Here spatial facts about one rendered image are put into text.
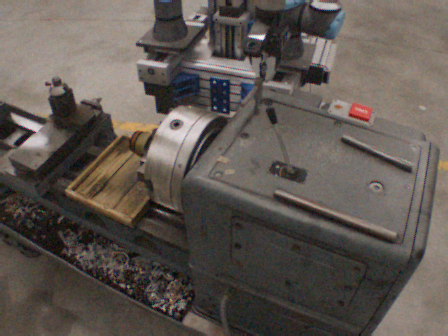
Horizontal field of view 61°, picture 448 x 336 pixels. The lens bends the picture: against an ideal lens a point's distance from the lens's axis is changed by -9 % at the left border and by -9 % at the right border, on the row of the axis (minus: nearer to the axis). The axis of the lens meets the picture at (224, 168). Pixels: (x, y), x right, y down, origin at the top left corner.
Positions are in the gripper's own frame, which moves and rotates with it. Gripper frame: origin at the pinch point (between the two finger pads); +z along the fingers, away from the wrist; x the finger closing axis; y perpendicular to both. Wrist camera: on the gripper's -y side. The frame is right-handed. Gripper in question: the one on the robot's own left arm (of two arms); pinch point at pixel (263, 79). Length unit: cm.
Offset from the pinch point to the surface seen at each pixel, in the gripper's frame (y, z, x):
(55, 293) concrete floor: -40, 135, 96
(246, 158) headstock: -20.9, 9.5, -4.8
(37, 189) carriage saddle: -34, 45, 71
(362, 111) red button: 10.3, 8.2, -26.9
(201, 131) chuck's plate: -14.5, 11.5, 11.3
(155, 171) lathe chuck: -26.0, 20.2, 19.8
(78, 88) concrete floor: 121, 134, 218
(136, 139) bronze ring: -13.7, 24.0, 35.8
